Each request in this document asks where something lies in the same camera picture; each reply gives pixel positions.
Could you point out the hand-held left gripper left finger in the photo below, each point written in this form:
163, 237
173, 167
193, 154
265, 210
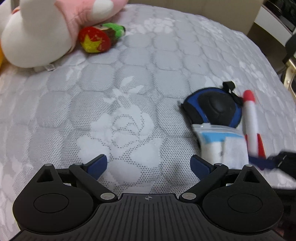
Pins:
97, 167

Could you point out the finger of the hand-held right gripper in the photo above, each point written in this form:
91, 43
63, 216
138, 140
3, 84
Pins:
261, 162

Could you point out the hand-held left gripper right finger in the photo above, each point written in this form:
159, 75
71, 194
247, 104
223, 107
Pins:
200, 167

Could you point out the blue white tissue packet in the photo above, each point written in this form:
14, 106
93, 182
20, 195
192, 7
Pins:
219, 143

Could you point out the red white foam rocket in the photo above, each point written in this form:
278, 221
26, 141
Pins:
251, 120

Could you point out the blue black knee pad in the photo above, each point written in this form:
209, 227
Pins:
215, 106

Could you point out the grey quilted mattress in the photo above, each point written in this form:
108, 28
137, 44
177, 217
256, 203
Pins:
115, 104

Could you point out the red green plush toy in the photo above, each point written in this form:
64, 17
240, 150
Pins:
97, 39

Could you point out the pink white plush rabbit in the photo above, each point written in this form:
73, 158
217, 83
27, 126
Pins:
41, 30

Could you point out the white edged desk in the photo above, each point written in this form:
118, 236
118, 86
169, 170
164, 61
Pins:
277, 14

